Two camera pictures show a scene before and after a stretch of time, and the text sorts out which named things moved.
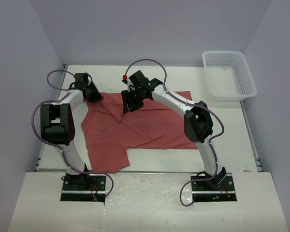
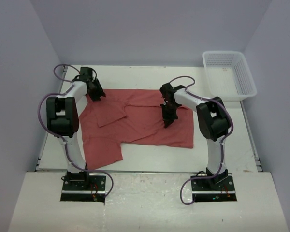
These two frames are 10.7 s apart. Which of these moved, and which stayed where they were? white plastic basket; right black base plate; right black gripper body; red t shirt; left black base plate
Moved: red t shirt; right black gripper body
Stayed: right black base plate; white plastic basket; left black base plate
